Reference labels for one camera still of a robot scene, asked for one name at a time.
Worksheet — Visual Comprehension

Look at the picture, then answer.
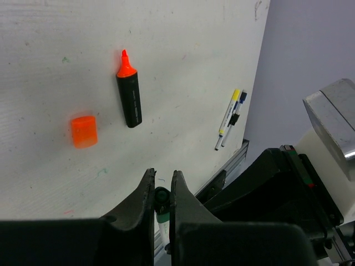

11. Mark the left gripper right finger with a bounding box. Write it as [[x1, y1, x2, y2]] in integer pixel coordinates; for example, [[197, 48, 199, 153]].
[[169, 170, 221, 265]]

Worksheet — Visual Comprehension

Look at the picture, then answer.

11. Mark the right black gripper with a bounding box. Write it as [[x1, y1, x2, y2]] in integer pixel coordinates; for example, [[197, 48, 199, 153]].
[[204, 147, 344, 259]]

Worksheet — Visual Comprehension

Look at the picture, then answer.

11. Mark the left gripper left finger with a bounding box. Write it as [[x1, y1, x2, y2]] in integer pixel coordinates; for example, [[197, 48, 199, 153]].
[[101, 168, 155, 265]]

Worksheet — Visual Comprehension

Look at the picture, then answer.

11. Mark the green pen cap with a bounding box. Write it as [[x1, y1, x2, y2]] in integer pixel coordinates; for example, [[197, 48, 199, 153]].
[[154, 187, 170, 224]]

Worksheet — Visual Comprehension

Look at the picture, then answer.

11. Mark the yellow marker pen body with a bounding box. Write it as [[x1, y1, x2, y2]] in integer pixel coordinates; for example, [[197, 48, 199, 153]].
[[219, 89, 241, 137]]

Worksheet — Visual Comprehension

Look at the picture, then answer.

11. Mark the orange highlighter cap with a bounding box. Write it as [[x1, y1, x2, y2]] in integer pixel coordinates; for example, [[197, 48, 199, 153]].
[[70, 115, 98, 149]]

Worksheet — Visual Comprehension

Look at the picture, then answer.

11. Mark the black orange highlighter body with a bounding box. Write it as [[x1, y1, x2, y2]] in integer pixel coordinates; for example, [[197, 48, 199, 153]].
[[116, 49, 143, 128]]

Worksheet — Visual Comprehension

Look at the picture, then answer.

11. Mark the green marker pen body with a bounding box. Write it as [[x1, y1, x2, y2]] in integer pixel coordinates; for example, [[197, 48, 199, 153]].
[[158, 221, 171, 255]]

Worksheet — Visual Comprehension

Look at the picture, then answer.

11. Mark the black capped pen right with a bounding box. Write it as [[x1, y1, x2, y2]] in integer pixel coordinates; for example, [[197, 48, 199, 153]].
[[221, 114, 240, 147]]

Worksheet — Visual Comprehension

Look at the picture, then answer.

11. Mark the dark blue capped pen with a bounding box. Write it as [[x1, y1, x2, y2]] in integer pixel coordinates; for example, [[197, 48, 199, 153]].
[[215, 90, 248, 151]]

